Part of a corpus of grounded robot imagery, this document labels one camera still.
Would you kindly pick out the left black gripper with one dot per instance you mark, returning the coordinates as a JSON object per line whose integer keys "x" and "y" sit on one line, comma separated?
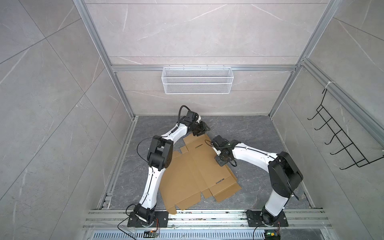
{"x": 204, "y": 130}

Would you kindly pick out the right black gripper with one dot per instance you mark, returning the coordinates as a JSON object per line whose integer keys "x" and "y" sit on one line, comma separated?
{"x": 219, "y": 161}

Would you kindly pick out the brown cardboard box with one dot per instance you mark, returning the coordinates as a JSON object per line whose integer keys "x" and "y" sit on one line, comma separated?
{"x": 193, "y": 173}

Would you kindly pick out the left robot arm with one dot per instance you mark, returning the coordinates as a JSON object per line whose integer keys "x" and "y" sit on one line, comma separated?
{"x": 159, "y": 158}

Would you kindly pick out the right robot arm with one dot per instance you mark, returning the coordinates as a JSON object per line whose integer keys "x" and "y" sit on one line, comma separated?
{"x": 284, "y": 177}

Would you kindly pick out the white wire mesh basket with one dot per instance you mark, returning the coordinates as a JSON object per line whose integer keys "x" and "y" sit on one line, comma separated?
{"x": 197, "y": 80}

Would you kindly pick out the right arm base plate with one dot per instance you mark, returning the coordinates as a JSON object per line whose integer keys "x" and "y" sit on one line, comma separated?
{"x": 264, "y": 218}

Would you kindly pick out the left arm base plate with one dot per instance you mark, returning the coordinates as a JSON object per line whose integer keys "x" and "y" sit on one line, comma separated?
{"x": 157, "y": 219}

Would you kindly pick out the aluminium mounting rail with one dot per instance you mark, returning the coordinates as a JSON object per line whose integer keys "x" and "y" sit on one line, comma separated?
{"x": 212, "y": 219}

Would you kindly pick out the black wire hook rack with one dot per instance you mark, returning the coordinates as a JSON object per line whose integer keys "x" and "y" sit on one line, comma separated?
{"x": 348, "y": 146}

